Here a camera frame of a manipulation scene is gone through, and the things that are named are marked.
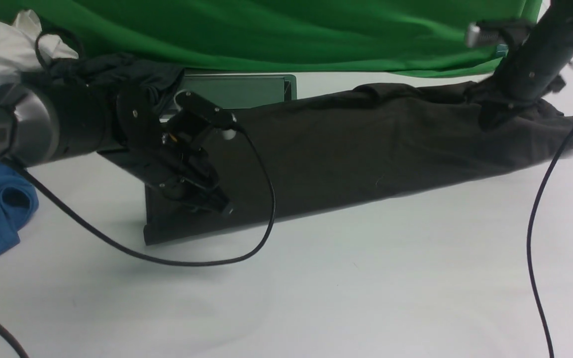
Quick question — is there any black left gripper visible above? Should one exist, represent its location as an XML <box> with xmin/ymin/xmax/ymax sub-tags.
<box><xmin>98</xmin><ymin>88</ymin><xmax>234</xmax><ymax>217</ymax></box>

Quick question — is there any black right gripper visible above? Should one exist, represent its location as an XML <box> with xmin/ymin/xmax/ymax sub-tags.
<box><xmin>476</xmin><ymin>75</ymin><xmax>566</xmax><ymax>130</ymax></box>

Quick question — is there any gray long-sleeved shirt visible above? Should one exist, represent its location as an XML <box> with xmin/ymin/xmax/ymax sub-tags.
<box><xmin>142</xmin><ymin>81</ymin><xmax>573</xmax><ymax>247</ymax></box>

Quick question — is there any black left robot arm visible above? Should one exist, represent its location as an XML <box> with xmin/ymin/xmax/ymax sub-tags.
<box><xmin>0</xmin><ymin>74</ymin><xmax>236</xmax><ymax>215</ymax></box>

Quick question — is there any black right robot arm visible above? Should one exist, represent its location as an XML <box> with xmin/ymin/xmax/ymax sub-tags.
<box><xmin>466</xmin><ymin>0</ymin><xmax>573</xmax><ymax>131</ymax></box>

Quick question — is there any dark teal shirt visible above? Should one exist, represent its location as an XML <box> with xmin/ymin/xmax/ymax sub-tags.
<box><xmin>46</xmin><ymin>53</ymin><xmax>185</xmax><ymax>114</ymax></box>

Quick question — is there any white shirt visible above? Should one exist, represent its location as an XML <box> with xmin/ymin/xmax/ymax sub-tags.
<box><xmin>0</xmin><ymin>9</ymin><xmax>82</xmax><ymax>85</ymax></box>

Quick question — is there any green backdrop cloth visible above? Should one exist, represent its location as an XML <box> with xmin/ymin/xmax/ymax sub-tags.
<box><xmin>0</xmin><ymin>0</ymin><xmax>541</xmax><ymax>78</ymax></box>

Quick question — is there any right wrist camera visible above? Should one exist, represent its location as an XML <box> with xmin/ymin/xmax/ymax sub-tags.
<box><xmin>464</xmin><ymin>18</ymin><xmax>535</xmax><ymax>48</ymax></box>

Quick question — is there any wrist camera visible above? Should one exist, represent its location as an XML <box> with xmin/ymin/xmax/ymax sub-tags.
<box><xmin>169</xmin><ymin>90</ymin><xmax>237</xmax><ymax>141</ymax></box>
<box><xmin>464</xmin><ymin>18</ymin><xmax>535</xmax><ymax>48</ymax></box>

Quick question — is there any black right camera cable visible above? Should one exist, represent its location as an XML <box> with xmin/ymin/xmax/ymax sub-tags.
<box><xmin>526</xmin><ymin>92</ymin><xmax>573</xmax><ymax>358</ymax></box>

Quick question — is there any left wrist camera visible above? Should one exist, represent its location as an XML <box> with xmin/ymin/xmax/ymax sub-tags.
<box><xmin>169</xmin><ymin>90</ymin><xmax>237</xmax><ymax>141</ymax></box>

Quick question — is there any metal table cable tray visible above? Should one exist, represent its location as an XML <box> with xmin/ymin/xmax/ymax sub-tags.
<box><xmin>182</xmin><ymin>73</ymin><xmax>296</xmax><ymax>111</ymax></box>

